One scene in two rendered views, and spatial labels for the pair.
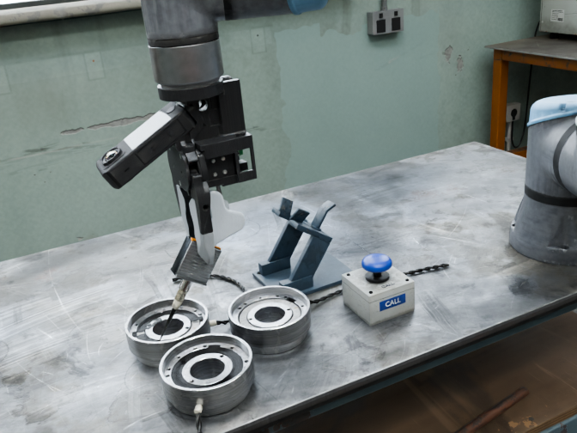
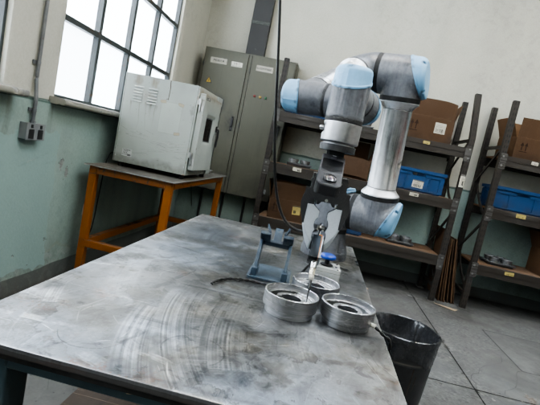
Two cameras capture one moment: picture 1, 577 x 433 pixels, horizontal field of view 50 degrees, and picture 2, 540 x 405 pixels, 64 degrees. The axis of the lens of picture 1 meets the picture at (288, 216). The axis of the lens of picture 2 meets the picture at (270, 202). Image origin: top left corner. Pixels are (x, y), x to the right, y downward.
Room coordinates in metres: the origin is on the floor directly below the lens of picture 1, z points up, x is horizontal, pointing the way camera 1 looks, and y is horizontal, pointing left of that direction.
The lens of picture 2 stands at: (0.35, 0.91, 1.09)
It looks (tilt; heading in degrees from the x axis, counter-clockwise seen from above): 7 degrees down; 299
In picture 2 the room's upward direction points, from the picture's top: 12 degrees clockwise
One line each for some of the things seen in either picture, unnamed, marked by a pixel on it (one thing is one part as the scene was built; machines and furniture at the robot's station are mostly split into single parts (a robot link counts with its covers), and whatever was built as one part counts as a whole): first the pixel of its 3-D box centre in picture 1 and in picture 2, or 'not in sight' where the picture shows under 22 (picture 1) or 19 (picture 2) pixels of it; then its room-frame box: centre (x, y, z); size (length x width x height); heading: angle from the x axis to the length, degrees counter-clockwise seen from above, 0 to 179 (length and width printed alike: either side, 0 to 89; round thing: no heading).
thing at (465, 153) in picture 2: not in sight; (357, 178); (1.81, -3.40, 1.00); 1.92 x 0.57 x 2.00; 23
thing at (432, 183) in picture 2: not in sight; (413, 179); (1.31, -3.62, 1.11); 0.52 x 0.38 x 0.22; 23
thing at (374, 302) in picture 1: (381, 289); (325, 272); (0.73, -0.12, 0.82); 0.08 x 0.07 x 0.05; 113
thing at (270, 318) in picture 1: (270, 320); (314, 289); (0.69, 0.04, 0.82); 0.10 x 0.10 x 0.04
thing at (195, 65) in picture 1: (186, 63); (338, 135); (0.69, 0.09, 1.15); 0.08 x 0.08 x 0.05
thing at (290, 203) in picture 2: not in sight; (288, 200); (2.39, -3.13, 0.64); 0.49 x 0.40 x 0.37; 28
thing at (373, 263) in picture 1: (377, 274); (326, 263); (0.73, -0.11, 0.85); 0.04 x 0.04 x 0.05
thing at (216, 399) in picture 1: (208, 375); (346, 312); (0.58, 0.11, 0.82); 0.10 x 0.10 x 0.04
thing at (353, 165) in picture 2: not in sight; (350, 158); (1.91, -3.35, 1.19); 0.52 x 0.42 x 0.38; 23
